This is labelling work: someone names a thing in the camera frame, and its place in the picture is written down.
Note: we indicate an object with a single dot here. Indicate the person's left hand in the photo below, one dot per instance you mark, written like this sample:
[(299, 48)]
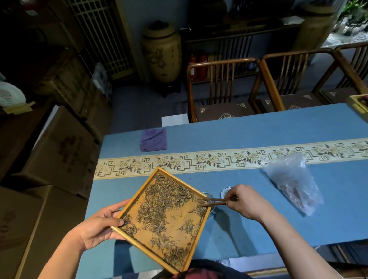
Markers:
[(92, 230)]

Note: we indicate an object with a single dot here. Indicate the person's right hand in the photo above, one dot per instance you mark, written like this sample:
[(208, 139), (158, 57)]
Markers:
[(250, 202)]

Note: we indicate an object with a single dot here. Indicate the person's left thumb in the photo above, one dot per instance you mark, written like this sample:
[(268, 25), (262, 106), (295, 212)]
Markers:
[(113, 222)]

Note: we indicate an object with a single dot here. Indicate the person's right thumb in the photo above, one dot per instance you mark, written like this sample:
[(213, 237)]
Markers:
[(231, 206)]

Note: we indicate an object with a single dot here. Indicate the wooden tea tongs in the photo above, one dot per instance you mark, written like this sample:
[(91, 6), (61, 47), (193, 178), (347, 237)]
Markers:
[(215, 201)]

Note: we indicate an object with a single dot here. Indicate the square bamboo tray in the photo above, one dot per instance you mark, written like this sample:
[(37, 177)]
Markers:
[(172, 212)]

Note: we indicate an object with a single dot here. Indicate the person's right forearm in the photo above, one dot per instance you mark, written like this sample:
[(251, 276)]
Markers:
[(296, 247)]

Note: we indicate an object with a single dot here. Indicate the person's left forearm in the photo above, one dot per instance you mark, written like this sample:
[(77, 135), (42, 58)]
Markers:
[(61, 258)]

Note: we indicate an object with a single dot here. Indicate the small clear glass lid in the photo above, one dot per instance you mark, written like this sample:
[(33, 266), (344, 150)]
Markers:
[(224, 191)]

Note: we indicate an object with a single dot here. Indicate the clear glass cup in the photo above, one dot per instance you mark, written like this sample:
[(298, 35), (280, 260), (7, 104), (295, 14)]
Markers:
[(212, 207)]

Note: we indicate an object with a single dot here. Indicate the pile of loose tea leaves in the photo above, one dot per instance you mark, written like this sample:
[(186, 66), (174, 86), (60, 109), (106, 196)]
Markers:
[(161, 201)]

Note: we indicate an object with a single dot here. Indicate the floral patterned table runner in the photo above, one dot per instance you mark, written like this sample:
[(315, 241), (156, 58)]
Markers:
[(201, 161)]

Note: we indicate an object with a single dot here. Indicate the clear plastic bag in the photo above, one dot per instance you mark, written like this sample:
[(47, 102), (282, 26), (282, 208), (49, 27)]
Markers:
[(293, 181)]

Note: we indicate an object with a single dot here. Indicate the person's dark clothing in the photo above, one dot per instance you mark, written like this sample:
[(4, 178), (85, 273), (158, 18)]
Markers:
[(201, 271)]

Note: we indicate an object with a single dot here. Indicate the blue tablecloth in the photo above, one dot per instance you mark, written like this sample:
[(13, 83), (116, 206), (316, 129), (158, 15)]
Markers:
[(258, 132)]

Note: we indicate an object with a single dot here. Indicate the large cardboard box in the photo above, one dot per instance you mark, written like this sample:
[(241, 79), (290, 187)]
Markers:
[(63, 152), (34, 230)]

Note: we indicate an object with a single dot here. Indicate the purple folded cloth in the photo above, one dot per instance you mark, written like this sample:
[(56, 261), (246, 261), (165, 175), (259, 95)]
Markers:
[(153, 139)]

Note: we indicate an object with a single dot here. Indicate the wooden chair with brown cushion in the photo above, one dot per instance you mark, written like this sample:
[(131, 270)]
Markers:
[(222, 110), (296, 102), (342, 93)]

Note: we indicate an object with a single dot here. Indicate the white box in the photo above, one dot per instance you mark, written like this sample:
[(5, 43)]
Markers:
[(174, 120)]

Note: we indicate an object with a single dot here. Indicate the stack of cardboard boxes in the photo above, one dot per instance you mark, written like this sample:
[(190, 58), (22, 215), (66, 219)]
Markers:
[(74, 92)]

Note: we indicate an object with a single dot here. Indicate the red fire extinguisher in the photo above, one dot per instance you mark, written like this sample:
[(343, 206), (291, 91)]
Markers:
[(203, 67), (192, 67)]

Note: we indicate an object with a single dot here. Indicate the yellow paper sheet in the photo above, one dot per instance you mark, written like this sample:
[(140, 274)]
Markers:
[(18, 108)]

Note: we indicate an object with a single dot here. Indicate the white plastic bag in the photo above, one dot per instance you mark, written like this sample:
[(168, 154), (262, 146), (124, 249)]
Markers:
[(10, 94)]

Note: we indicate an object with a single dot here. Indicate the yellow wooden tray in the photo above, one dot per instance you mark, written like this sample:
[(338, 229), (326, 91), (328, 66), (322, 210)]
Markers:
[(359, 102)]

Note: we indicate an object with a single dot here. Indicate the large painted ceramic jar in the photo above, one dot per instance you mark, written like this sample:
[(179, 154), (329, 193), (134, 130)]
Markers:
[(162, 54)]

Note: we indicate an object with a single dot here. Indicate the dark wooden console table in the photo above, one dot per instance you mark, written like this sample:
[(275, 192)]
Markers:
[(244, 31)]

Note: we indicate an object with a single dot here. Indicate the wooden lattice screen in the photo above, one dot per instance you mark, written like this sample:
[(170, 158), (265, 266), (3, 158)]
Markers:
[(100, 37)]

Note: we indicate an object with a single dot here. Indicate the large plain ceramic jar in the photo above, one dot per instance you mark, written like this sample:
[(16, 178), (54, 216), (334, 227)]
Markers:
[(314, 26)]

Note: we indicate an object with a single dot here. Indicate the green potted plant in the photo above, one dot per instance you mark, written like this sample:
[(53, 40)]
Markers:
[(355, 11)]

